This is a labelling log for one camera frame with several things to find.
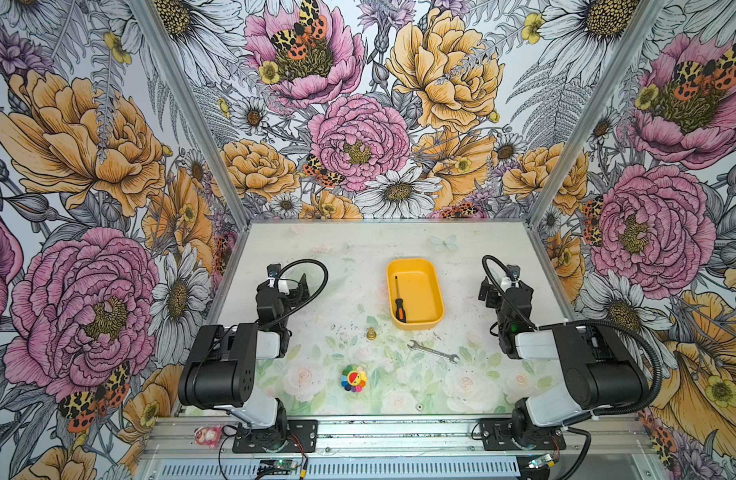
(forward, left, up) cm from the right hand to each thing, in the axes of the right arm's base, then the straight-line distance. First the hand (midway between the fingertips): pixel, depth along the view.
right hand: (501, 286), depth 93 cm
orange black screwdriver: (-5, +31, -5) cm, 32 cm away
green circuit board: (-43, +60, -7) cm, 74 cm away
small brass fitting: (-12, +40, -6) cm, 42 cm away
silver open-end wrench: (-15, +27, -8) cm, 32 cm away
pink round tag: (-37, +79, -4) cm, 87 cm away
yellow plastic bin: (+6, +24, -7) cm, 26 cm away
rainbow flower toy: (-24, +45, -6) cm, 52 cm away
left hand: (+3, +65, +1) cm, 65 cm away
